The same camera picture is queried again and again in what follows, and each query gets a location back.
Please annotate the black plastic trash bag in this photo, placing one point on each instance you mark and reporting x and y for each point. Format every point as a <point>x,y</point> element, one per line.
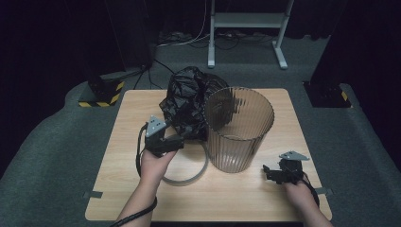
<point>186,101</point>

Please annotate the person's left hand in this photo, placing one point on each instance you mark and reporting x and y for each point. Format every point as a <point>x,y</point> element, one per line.
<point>154,168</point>

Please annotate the grey tape piece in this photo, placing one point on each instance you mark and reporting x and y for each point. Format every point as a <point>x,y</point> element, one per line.
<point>326,191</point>
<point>94,194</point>

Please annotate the white metal stand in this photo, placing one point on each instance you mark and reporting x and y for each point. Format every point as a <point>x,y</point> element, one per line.
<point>246,19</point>

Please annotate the black curtain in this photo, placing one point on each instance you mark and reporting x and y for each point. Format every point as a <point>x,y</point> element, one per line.
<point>372,47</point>
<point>47,38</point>

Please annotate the black yellow striped base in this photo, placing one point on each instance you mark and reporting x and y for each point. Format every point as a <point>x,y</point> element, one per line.
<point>102,103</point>
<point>327,94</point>

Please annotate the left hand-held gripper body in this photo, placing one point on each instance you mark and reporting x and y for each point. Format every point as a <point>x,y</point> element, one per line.
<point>155,138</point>

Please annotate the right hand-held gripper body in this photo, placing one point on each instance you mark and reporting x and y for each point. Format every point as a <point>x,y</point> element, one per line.
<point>291,168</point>

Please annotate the ribbed translucent trash bin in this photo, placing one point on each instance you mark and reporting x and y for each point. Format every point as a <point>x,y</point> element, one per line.
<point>236,154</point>

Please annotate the person's right hand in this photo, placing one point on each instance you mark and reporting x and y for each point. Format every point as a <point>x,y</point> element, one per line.
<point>299,197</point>

